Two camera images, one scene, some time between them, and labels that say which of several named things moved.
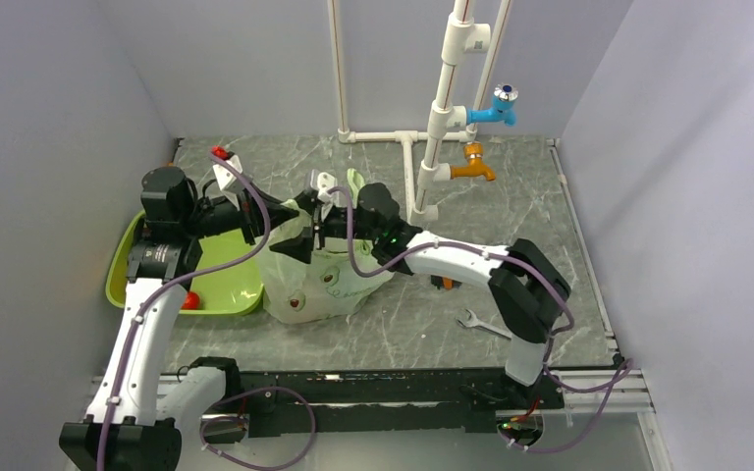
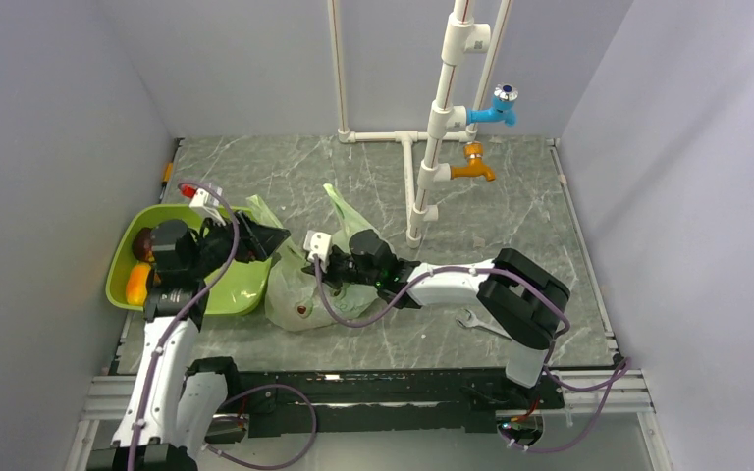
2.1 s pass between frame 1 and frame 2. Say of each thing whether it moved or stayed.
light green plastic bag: moved
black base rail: stayed
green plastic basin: stayed
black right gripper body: moved
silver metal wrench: stayed
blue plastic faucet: stayed
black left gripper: moved
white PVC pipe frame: stayed
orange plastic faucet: stayed
